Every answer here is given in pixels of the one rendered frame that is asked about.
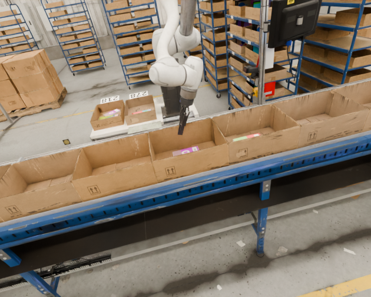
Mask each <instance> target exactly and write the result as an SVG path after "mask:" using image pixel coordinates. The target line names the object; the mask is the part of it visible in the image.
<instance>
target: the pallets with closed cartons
mask: <svg viewBox="0 0 371 297"><path fill-rule="evenodd" d="M357 36H361V37H368V38H371V27H370V28H365V29H359V30H358V32H357ZM66 94H67V89H66V88H65V87H63V85H62V83H61V81H60V79H59V77H58V74H57V72H56V70H55V68H54V66H53V65H52V64H51V62H50V60H49V58H48V56H47V53H46V52H45V50H44V49H40V50H36V51H31V52H26V53H23V54H18V55H16V54H15V55H9V56H6V57H0V103H1V104H2V106H3V108H4V109H5V111H7V113H8V115H9V116H10V117H14V116H18V117H23V116H26V115H28V116H30V115H33V113H35V114H37V113H40V112H41V111H42V110H43V109H46V108H52V109H53V110H54V109H57V108H61V105H62V103H63V101H64V98H65V96H66ZM50 102H51V103H50ZM49 103H50V104H49ZM40 105H41V106H40ZM33 106H34V107H33ZM24 107H25V109H24V110H21V109H22V108H24ZM31 107H33V108H31ZM20 110H21V111H20ZM6 120H7V118H6V117H5V115H4V114H3V112H2V111H1V109H0V122H3V121H6Z"/></svg>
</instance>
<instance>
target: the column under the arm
mask: <svg viewBox="0 0 371 297"><path fill-rule="evenodd" d="M160 87H161V92H162V95H163V100H164V106H161V111H162V116H163V119H164V118H170V117H175V116H179V115H180V110H181V103H180V98H181V95H180V91H181V86H176V87H164V86H160Z"/></svg>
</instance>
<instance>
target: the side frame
mask: <svg viewBox="0 0 371 297"><path fill-rule="evenodd" d="M367 144H368V145H367ZM366 145H367V147H366ZM356 147H357V150H355V149H356ZM346 149H347V151H346ZM345 151H346V153H345ZM335 152H336V155H334V154H335ZM368 154H371V134H369V135H366V136H361V137H357V138H353V139H350V140H345V141H341V142H338V143H333V144H329V145H326V146H321V147H317V148H313V149H310V150H305V151H301V152H298V153H293V154H289V155H286V156H281V157H277V158H274V159H270V160H265V161H261V162H258V163H253V164H249V165H246V166H242V167H238V168H235V169H230V170H226V171H221V172H218V173H214V174H209V175H206V176H202V177H198V178H195V179H190V180H186V181H181V182H178V183H174V184H169V185H166V186H162V187H158V188H155V189H150V190H146V191H143V192H138V193H134V194H129V195H126V196H123V197H118V198H115V199H111V200H106V201H103V202H99V203H94V204H90V205H87V206H83V207H78V208H75V209H71V210H66V211H63V212H59V213H54V214H50V215H47V216H43V217H38V218H35V219H31V220H26V221H23V222H19V223H14V224H11V225H7V226H2V227H0V238H1V239H2V240H1V239H0V250H1V249H5V248H10V247H13V246H17V245H21V244H24V243H28V242H33V241H35V240H40V239H44V238H47V237H51V236H55V235H60V234H63V233H67V232H71V231H74V230H78V229H83V228H86V227H90V226H94V225H98V224H102V223H105V222H110V221H113V220H117V219H121V218H124V217H128V216H133V215H137V214H140V213H144V212H149V211H152V210H155V209H160V208H163V207H167V206H171V205H174V204H179V203H183V202H187V201H190V200H194V199H199V198H202V197H206V196H210V195H213V194H217V193H222V192H226V191H229V190H233V189H238V188H240V187H244V186H249V185H252V184H256V183H260V182H265V181H268V180H272V179H276V178H279V177H283V176H288V175H291V174H295V173H299V172H302V171H306V170H310V169H315V168H318V167H322V166H326V165H329V164H333V163H338V162H341V161H345V160H349V159H353V158H357V157H360V156H365V155H368ZM324 155H326V156H325V158H324ZM314 157H315V159H314V161H313V158H314ZM303 160H304V163H303V164H302V162H303ZM292 163H293V166H292ZM280 166H282V169H280ZM291 166H292V167H291ZM269 169H271V172H269ZM264 171H265V172H264ZM258 172H260V174H259V175H258ZM247 174H248V175H249V177H248V178H247ZM236 177H237V181H236ZM224 180H226V183H225V184H224ZM212 183H214V187H213V186H212ZM201 186H202V187H203V189H202V190H201ZM189 189H191V192H190V193H189V191H188V190H189ZM195 189H196V190H195ZM177 192H179V196H178V195H177ZM183 192H184V193H183ZM165 195H167V199H166V198H165ZM153 198H155V202H154V201H153ZM140 202H143V205H142V204H141V203H140ZM129 204H130V206H131V208H129V207H128V205H129ZM135 204H136V205H135ZM116 207H117V208H118V210H119V211H117V210H116ZM103 211H105V212H106V214H104V212H103ZM91 214H92V215H93V217H91ZM78 217H79V218H80V219H81V220H79V219H78ZM65 221H67V222H68V224H66V222H65ZM52 224H54V225H55V227H53V225H52ZM39 227H40V228H41V229H42V230H40V229H39ZM26 230H27V231H28V232H29V234H28V233H27V232H26ZM12 234H14V235H15V236H16V237H14V236H13V235H12Z"/></svg>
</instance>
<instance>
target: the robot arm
mask: <svg viewBox="0 0 371 297"><path fill-rule="evenodd" d="M160 3H161V4H162V6H163V8H164V10H165V13H166V14H167V23H166V25H165V27H164V28H161V29H158V30H156V31H154V33H153V38H152V45H153V51H154V55H155V58H156V61H155V62H152V63H151V68H150V70H149V77H150V80H151V81H152V82H153V83H154V84H157V85H160V86H164V87H176V86H181V91H180V95H181V98H180V103H181V110H180V118H179V122H180V123H179V129H178V135H183V131H184V126H186V123H187V119H188V116H189V114H190V113H189V112H188V111H189V109H190V108H189V106H191V105H193V101H194V99H195V97H196V94H197V90H198V86H199V85H200V82H201V78H202V74H203V61H202V59H200V58H199V57H194V56H189V57H188V58H187V59H186V61H185V63H184V64H183V65H179V63H178V62H177V61H176V60H177V59H176V58H174V54H176V53H178V52H184V51H188V50H191V49H194V48H195V47H197V46H198V45H199V44H200V41H201V35H200V33H199V31H198V30H197V29H195V28H194V27H193V25H194V17H195V12H196V5H197V0H181V13H180V25H179V26H178V22H179V13H178V5H177V0H160ZM177 27H178V28H177Z"/></svg>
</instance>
